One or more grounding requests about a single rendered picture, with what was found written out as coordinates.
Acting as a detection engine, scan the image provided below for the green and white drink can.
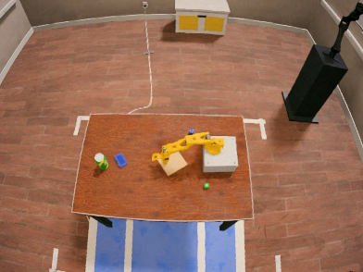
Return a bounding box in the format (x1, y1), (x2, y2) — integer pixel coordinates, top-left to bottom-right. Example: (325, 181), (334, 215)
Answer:
(95, 154), (108, 169)

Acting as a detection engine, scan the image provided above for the beige flat mat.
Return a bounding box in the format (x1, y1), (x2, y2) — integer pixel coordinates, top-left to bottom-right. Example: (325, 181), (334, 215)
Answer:
(158, 152), (187, 176)

